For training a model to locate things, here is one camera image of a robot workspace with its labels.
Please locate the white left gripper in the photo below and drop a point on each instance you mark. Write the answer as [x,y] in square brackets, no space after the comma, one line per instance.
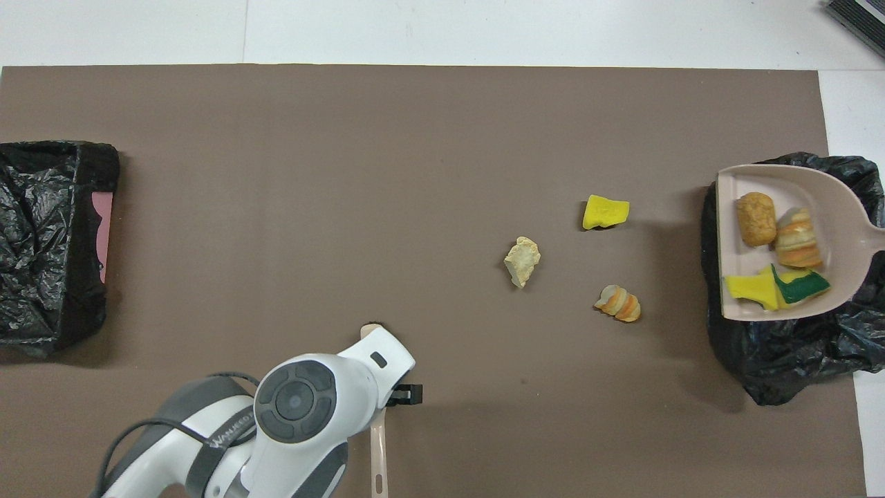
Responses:
[384,363]

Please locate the beige hand brush black bristles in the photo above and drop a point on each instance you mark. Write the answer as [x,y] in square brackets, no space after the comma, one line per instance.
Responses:
[379,449]

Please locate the cream foam chunk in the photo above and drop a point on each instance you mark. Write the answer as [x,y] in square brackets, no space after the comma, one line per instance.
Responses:
[522,261]

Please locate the orange toy croissant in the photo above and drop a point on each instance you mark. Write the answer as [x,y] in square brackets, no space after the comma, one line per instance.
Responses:
[619,304]
[798,242]

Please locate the brown toy bread roll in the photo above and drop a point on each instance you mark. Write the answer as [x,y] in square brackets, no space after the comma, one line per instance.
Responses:
[756,219]

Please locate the yellow green sponge piece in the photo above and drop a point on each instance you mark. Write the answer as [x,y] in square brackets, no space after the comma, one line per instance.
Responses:
[805,287]

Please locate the beige plastic dustpan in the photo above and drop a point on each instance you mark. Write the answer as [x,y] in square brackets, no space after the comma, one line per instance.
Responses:
[836,200]

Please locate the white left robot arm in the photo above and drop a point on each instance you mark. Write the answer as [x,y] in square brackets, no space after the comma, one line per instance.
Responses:
[297,401]

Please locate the pink plastic bin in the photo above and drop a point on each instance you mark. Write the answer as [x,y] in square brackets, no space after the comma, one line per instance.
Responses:
[102,228]

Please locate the black plastic trash bag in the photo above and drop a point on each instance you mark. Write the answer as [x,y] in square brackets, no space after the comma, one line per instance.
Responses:
[41,207]
[781,360]

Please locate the brown table mat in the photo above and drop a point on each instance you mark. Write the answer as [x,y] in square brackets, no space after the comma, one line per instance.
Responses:
[276,173]

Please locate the grey ribbed metal block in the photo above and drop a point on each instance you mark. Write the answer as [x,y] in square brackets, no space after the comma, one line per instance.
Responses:
[864,17]

